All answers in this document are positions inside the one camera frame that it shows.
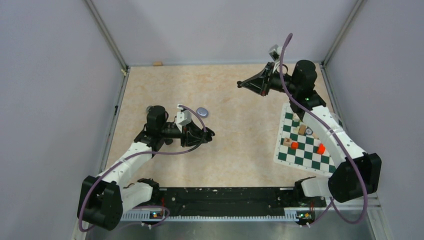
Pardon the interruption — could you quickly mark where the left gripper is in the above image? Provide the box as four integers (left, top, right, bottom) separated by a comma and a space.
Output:
159, 118, 208, 147

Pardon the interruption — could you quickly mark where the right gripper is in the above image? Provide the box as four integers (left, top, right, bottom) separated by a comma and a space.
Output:
241, 62, 299, 97

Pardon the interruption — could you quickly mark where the purple earbud charging case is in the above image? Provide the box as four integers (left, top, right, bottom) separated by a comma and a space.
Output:
196, 107, 209, 119

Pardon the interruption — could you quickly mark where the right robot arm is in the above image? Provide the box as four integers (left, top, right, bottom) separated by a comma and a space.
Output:
237, 59, 382, 206

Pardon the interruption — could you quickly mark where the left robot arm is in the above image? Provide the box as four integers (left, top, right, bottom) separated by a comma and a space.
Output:
77, 104, 215, 233

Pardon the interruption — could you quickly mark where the brown wooden block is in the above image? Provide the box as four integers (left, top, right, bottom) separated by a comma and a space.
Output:
298, 124, 308, 136

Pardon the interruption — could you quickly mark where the wooden letter cube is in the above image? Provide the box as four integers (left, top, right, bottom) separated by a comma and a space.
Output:
281, 137, 293, 148

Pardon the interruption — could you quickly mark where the round grey chess piece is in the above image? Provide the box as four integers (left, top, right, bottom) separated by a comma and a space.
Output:
305, 128, 313, 135

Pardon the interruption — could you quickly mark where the green white chessboard mat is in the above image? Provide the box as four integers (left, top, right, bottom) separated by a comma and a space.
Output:
273, 103, 336, 177

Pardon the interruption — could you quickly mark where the small orange red block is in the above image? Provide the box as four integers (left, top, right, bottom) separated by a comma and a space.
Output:
290, 141, 299, 150

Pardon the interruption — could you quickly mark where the small cork piece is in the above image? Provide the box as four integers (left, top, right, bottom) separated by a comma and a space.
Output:
152, 61, 163, 67

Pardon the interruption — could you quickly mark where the red block lower right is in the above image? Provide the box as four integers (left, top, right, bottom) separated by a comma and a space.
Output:
316, 143, 326, 155

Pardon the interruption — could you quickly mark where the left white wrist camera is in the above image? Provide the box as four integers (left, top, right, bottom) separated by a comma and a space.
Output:
175, 104, 192, 133

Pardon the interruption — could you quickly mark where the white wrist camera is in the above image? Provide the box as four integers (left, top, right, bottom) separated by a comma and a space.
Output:
175, 104, 192, 133
268, 44, 283, 62

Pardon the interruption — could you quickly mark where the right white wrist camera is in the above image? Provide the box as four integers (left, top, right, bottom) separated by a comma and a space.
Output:
268, 44, 283, 62

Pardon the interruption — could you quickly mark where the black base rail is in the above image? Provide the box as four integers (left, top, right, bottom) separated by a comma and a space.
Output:
143, 187, 321, 221

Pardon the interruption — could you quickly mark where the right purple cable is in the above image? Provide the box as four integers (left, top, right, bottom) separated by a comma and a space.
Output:
278, 32, 369, 226

